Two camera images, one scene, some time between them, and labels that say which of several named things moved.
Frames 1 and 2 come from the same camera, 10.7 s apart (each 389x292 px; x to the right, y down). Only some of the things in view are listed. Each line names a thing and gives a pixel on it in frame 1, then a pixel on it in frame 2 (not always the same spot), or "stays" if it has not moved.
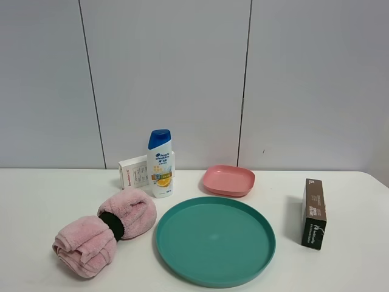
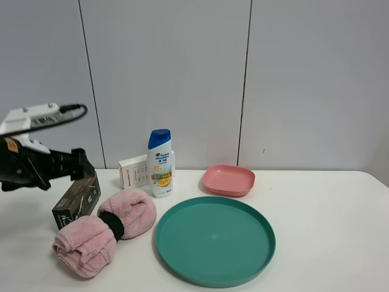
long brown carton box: (314, 219) → (80, 199)
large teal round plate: (215, 242) stays
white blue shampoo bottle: (160, 162) stays
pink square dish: (228, 180) stays
